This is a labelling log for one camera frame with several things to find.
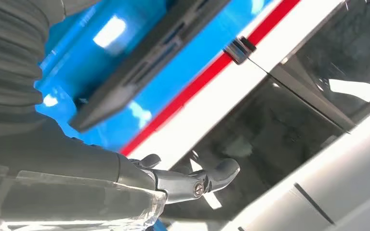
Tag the blue steel shelf rack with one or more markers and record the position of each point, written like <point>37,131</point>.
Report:
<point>76,54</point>

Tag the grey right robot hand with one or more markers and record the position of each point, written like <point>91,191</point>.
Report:
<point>60,178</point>

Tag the white vehicle body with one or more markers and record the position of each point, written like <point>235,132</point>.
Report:
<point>331,178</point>

